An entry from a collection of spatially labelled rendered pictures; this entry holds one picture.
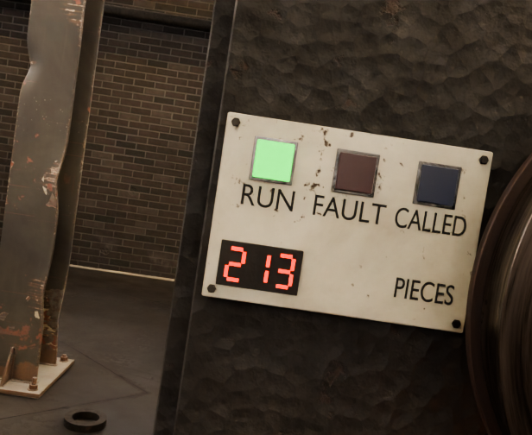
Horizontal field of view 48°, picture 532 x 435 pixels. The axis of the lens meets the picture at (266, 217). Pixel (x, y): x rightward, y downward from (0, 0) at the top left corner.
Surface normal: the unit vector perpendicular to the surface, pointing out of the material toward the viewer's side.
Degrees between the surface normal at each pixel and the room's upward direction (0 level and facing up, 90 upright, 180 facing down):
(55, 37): 90
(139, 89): 90
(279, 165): 90
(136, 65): 90
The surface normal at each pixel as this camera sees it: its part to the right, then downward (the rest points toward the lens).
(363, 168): 0.02, 0.06
